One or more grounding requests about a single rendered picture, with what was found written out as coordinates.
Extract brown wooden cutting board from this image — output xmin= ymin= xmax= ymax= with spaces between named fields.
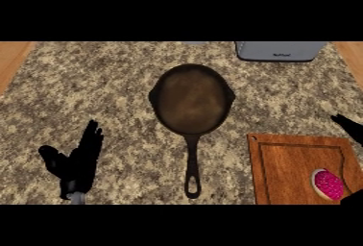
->
xmin=246 ymin=133 xmax=363 ymax=206

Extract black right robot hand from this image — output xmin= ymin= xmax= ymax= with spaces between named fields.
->
xmin=328 ymin=113 xmax=363 ymax=206

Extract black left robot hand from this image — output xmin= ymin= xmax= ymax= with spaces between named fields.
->
xmin=36 ymin=119 xmax=104 ymax=201

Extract grey appliance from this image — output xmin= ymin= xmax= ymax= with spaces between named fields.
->
xmin=234 ymin=41 xmax=328 ymax=62

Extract dark cast iron pan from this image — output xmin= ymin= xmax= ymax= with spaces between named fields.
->
xmin=147 ymin=62 xmax=235 ymax=200

